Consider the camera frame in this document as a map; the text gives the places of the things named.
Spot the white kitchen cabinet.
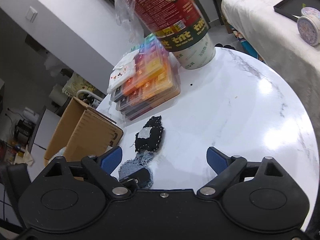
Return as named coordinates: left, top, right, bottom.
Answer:
left=29, top=107, right=63, bottom=161

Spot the black tray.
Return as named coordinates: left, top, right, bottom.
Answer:
left=273, top=0, right=320, bottom=21

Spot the frayed denim cloth patch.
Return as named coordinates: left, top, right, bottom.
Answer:
left=117, top=151, right=154, bottom=189

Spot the yellow snack bag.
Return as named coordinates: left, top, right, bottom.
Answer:
left=61, top=72, right=101, bottom=98

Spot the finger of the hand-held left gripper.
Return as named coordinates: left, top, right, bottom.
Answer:
left=122, top=168, right=151, bottom=189

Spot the white wall switch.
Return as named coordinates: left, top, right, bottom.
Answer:
left=25, top=6, right=38, bottom=22

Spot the black stitched cloth patch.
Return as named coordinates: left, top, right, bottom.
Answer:
left=134, top=115, right=165, bottom=153

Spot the blue printed box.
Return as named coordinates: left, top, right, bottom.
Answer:
left=233, top=29, right=265, bottom=62

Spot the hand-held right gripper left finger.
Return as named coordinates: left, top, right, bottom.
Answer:
left=45, top=146, right=132, bottom=198

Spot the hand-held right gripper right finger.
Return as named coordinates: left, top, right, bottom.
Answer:
left=197, top=147, right=284, bottom=199

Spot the white kettle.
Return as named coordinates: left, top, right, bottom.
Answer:
left=22, top=107, right=40, bottom=123

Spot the white blanket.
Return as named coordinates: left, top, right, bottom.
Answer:
left=221, top=0, right=320, bottom=92

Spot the cardboard box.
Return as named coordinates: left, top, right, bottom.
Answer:
left=43, top=97, right=124, bottom=167

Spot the bagged red paper cups stack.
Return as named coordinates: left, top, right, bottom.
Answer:
left=114, top=0, right=217, bottom=70

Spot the beige cloth bag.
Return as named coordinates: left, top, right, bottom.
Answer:
left=14, top=147, right=35, bottom=167

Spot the stack of colourful organizer boxes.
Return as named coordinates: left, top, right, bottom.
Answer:
left=110, top=33, right=182, bottom=121

